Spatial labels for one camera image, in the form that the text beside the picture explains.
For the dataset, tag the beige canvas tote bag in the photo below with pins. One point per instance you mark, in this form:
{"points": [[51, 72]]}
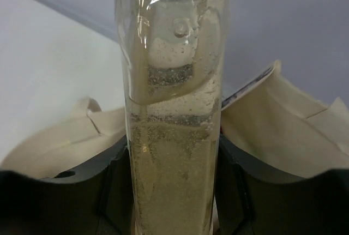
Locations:
{"points": [[269, 118]]}

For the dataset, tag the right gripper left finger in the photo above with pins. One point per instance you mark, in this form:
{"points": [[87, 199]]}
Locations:
{"points": [[94, 197]]}

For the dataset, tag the amber liquid bottle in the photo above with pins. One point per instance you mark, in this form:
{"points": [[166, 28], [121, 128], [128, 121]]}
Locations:
{"points": [[173, 58]]}

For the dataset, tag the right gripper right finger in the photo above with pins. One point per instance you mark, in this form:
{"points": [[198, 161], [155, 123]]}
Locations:
{"points": [[253, 197]]}

